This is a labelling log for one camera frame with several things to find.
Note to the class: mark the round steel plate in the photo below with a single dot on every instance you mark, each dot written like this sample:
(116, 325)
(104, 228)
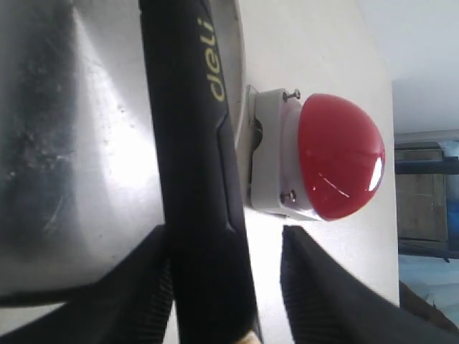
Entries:
(80, 184)

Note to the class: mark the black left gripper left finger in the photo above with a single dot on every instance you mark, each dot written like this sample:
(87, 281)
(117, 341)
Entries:
(131, 304)

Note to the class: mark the blue metal shelf frame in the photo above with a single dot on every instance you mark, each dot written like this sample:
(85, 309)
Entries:
(426, 175)

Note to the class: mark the yellow black claw hammer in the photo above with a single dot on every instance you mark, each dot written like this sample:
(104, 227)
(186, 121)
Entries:
(202, 200)

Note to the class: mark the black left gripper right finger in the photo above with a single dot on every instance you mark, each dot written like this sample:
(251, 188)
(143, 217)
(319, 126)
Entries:
(326, 304)

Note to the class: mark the red dome push button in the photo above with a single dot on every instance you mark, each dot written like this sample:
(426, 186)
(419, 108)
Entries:
(314, 158)

